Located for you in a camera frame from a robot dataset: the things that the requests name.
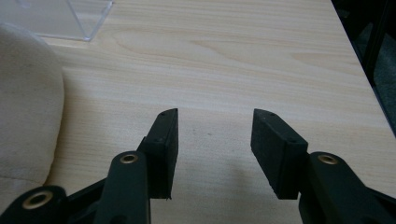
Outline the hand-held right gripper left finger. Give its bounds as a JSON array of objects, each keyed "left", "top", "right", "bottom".
[{"left": 92, "top": 107, "right": 179, "bottom": 224}]

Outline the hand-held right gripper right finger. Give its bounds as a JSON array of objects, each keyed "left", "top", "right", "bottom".
[{"left": 250, "top": 108, "right": 396, "bottom": 224}]

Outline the beige cloth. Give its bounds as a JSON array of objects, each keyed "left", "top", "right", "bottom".
[{"left": 0, "top": 22, "right": 65, "bottom": 188}]

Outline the clear acrylic box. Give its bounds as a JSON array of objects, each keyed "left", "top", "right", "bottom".
[{"left": 0, "top": 0, "right": 114, "bottom": 43}]

